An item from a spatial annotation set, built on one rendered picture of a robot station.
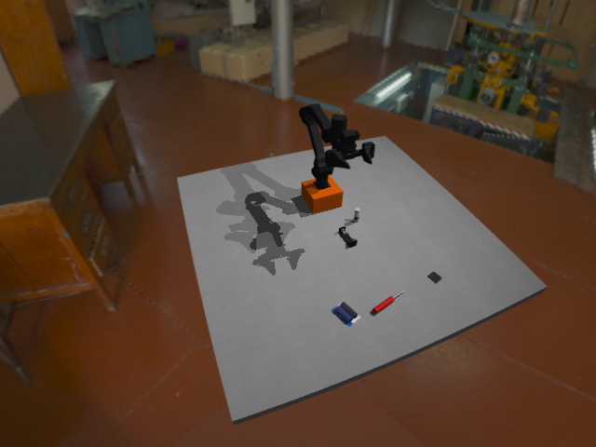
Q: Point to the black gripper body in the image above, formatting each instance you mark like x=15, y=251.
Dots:
x=348, y=152

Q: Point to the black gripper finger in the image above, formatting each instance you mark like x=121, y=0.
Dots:
x=368, y=154
x=338, y=161

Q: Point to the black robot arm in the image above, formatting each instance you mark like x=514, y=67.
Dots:
x=312, y=116

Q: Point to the red screwdriver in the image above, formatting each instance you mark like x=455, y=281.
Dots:
x=385, y=303

